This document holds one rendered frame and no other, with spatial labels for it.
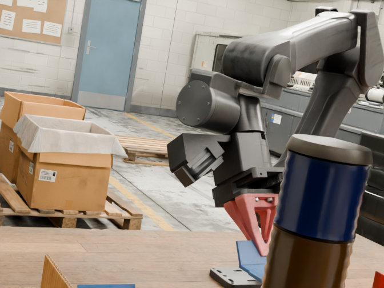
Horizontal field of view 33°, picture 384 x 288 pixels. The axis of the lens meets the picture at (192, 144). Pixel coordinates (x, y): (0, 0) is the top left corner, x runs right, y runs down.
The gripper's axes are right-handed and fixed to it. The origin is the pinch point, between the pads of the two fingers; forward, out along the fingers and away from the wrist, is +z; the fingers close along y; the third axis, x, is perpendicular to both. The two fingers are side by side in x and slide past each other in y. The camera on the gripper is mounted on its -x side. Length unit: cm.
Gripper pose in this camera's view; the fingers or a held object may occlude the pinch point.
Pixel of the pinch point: (263, 250)
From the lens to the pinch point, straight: 81.0
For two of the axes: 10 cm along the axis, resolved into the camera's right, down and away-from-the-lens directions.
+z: 1.3, 9.4, -3.1
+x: 8.7, 0.4, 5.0
